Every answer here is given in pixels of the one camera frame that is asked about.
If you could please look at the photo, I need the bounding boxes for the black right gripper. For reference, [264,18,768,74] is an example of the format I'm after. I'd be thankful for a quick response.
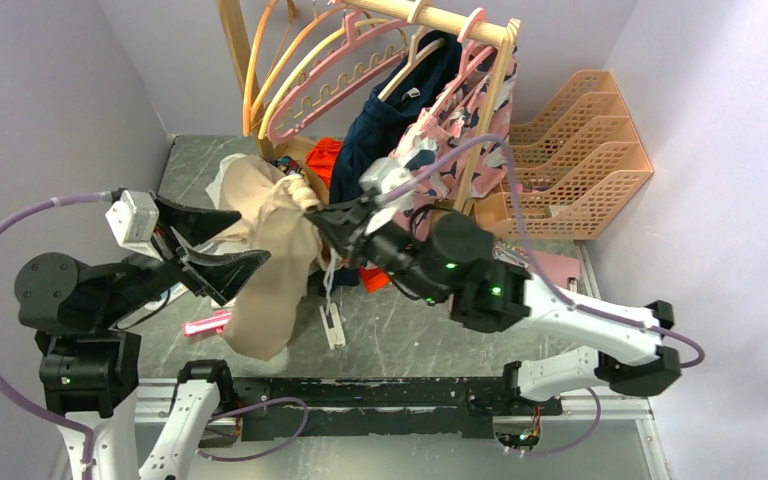
[306,194,448,307]

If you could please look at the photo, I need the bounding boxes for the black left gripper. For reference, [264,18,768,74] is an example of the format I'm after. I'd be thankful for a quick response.
[95,188,270,324]

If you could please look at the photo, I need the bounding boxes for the beige drawstring shorts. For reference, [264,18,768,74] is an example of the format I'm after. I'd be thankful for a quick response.
[214,154,325,362]

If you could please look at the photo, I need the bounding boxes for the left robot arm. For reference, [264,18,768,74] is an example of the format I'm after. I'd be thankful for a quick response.
[14,189,269,479]

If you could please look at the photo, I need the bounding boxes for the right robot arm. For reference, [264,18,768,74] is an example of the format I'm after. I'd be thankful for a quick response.
[304,196,682,414]

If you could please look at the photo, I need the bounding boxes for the yellow hanger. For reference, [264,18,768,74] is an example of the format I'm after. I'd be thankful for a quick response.
[257,17,412,141]

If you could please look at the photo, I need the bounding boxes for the pink notched hanger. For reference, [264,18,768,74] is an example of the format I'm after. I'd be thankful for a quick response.
[266,0,425,146]

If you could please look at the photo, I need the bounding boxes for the cream hanger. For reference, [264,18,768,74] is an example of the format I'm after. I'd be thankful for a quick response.
[378,26,445,102]

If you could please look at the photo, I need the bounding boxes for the pink hanger with garment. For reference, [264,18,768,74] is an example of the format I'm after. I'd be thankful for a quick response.
[428,7,492,117]

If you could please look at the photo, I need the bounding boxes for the orange hanger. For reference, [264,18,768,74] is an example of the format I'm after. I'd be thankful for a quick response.
[242,0,299,138]

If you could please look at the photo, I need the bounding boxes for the white garment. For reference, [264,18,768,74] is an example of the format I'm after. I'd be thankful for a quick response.
[205,154,236,209]

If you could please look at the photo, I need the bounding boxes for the orange mesh garment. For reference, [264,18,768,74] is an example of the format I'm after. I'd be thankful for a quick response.
[306,137,342,190]

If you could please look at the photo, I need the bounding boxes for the pink clothes clip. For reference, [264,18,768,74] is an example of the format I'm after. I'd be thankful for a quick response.
[182,310,231,337]

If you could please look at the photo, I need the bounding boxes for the colourful patterned garment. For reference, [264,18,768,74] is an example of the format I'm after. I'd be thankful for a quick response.
[272,156,305,176]

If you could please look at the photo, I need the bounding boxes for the navy blue hanging garment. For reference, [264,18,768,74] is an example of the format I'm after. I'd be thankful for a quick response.
[329,30,462,204]

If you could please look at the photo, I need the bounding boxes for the white clothes clip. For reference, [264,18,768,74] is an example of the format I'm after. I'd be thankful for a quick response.
[319,302,346,350]

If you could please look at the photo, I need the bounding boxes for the pink shark print garment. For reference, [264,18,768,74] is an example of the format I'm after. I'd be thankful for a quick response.
[391,47,518,239]

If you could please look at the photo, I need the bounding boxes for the pink clipboard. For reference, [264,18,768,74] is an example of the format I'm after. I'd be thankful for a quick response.
[525,251,581,292]

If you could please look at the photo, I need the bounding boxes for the peach mesh file organizer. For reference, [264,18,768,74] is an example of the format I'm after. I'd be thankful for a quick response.
[472,70,654,241]

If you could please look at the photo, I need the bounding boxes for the wooden clothes rack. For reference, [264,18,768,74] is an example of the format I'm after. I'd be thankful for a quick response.
[238,1,519,238]

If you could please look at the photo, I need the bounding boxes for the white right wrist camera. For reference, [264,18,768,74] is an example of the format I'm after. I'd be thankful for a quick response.
[359,157,414,195]

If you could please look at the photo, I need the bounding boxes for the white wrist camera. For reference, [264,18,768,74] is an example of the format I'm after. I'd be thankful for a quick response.
[359,157,414,195]
[105,190,161,260]

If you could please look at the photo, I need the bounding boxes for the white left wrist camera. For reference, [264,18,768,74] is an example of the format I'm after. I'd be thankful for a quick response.
[105,190,161,260]

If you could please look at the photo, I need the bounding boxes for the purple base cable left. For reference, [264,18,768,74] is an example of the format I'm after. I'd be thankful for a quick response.
[196,396,310,464]

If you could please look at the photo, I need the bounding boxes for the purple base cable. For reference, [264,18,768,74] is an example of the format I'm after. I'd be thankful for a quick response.
[523,387,603,458]
[196,396,310,464]

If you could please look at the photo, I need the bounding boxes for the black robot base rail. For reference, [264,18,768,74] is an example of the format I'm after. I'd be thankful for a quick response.
[205,362,562,442]

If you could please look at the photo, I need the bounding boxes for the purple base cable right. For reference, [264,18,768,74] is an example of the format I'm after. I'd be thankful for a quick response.
[523,387,603,458]

